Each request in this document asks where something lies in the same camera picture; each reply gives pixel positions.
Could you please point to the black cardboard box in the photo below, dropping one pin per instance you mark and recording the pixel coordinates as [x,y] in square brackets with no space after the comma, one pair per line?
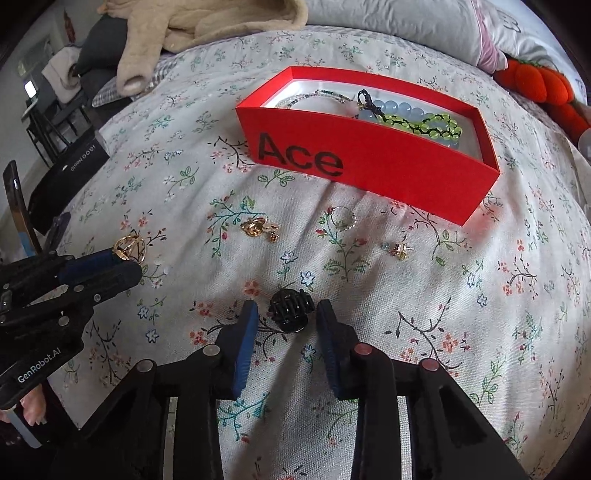
[74,169]

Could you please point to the gold green gem brooch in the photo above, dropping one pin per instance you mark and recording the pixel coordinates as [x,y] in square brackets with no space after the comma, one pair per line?
[131,247]

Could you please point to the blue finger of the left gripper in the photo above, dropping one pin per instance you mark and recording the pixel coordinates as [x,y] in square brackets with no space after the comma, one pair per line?
[76,270]

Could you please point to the black metal chair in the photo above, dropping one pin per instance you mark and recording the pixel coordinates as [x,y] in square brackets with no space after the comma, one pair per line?
[53,126]

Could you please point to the grey quilted pillow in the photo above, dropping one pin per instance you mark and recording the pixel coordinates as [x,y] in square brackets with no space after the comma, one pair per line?
[484,34]

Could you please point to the gold dangling earring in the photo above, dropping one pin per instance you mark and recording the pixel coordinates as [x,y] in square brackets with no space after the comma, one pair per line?
[258,227]

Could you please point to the black hair claw clip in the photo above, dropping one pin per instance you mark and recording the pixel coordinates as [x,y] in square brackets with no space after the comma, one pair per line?
[289,309]

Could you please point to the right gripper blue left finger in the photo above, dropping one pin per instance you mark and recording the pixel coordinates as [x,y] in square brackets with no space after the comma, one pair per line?
[237,343]

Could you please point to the person's left hand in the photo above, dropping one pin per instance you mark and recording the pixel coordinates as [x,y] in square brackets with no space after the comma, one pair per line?
[34,406]

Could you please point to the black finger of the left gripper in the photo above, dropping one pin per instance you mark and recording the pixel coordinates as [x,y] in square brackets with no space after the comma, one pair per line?
[99,285]

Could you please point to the red Ace cardboard box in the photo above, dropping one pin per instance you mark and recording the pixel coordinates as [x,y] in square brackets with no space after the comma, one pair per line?
[326,141]

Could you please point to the small gold stud earring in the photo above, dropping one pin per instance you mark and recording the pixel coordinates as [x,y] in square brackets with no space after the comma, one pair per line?
[397,250]

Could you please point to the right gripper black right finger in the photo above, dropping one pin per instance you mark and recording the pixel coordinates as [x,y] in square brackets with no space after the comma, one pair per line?
[346,369]

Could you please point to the orange pumpkin plush toy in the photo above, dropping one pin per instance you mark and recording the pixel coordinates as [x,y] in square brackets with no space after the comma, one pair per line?
[548,88]

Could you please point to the dark grey cushion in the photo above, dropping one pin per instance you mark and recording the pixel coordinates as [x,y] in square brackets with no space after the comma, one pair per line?
[100,54]

